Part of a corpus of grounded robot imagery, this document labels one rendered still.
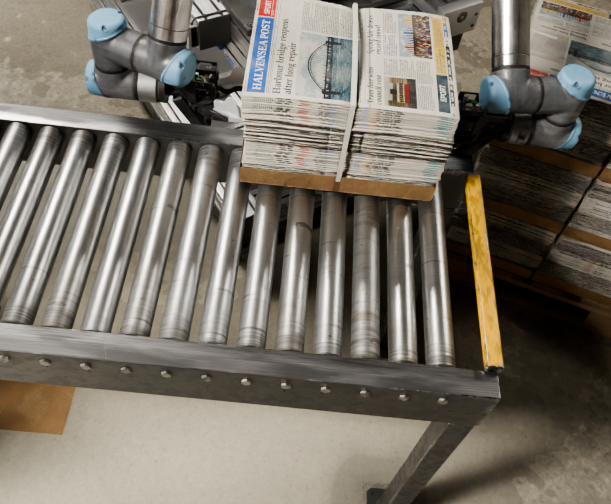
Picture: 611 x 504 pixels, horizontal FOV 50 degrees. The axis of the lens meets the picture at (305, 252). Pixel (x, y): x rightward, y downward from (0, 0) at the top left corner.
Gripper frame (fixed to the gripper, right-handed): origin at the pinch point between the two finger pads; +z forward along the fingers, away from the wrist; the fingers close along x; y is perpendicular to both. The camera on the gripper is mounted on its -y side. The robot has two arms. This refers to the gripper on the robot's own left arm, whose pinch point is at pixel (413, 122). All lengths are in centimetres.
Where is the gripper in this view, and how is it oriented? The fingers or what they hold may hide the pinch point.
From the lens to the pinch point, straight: 148.6
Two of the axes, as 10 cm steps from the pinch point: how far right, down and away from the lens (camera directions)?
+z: -9.9, -1.0, -0.4
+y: 0.9, -5.7, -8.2
